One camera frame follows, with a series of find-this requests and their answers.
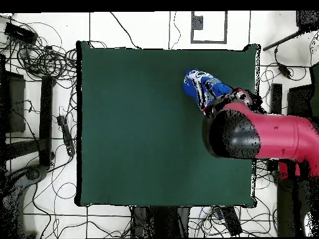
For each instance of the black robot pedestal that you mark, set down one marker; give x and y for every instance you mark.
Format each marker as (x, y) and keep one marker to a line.
(162, 221)

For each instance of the grey rectangular floor frame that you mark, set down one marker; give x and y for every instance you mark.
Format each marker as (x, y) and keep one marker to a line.
(225, 27)

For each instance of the black flat panel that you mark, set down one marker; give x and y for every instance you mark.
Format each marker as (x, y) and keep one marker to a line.
(15, 104)
(299, 102)

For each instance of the black electronics box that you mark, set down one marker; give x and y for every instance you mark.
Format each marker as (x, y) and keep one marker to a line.
(21, 33)

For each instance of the dark green table cloth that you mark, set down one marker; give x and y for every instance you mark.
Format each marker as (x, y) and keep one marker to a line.
(119, 124)

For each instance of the black power strip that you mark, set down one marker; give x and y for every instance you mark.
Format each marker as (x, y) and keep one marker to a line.
(66, 135)
(231, 221)

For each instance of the black power adapter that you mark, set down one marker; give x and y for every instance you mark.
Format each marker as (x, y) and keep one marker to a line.
(284, 70)

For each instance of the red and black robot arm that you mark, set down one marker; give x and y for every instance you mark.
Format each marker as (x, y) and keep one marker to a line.
(274, 134)

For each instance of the long black bar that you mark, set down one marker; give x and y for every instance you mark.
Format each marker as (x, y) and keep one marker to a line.
(46, 119)
(276, 99)

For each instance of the black rod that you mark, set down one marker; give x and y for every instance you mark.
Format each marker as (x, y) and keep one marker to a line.
(281, 41)

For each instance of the dark green fabric object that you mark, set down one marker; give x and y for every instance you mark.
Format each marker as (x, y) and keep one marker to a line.
(316, 94)

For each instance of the blue GAME print t-shirt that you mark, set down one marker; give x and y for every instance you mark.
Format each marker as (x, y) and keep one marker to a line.
(206, 87)

